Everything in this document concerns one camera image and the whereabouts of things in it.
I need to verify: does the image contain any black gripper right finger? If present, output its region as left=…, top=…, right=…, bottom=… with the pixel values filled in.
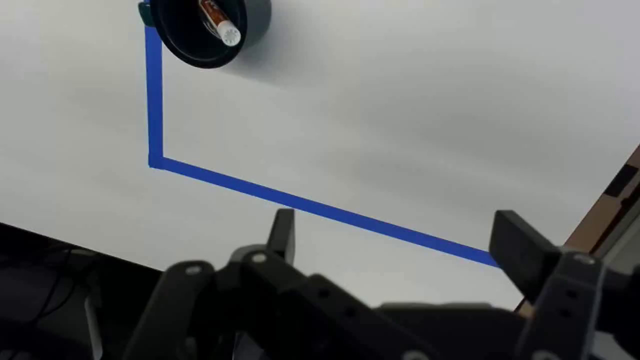
left=488, top=208, right=640, bottom=360

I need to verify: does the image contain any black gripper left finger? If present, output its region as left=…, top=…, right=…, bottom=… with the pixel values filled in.
left=122, top=208, right=402, bottom=360

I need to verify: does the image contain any orange white marker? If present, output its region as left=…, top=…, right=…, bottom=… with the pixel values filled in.
left=198, top=0, right=243, bottom=48

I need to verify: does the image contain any dark teal cup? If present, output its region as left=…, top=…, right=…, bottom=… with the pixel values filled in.
left=135, top=0, right=274, bottom=70

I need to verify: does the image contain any long blue tape strip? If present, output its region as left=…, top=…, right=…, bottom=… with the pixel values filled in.
left=146, top=156, right=501, bottom=270

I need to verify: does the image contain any brown wooden board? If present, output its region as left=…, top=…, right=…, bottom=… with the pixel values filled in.
left=515, top=142, right=640, bottom=316

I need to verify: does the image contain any short blue tape strip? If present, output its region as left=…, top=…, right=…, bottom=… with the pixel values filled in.
left=144, top=25, right=166, bottom=169

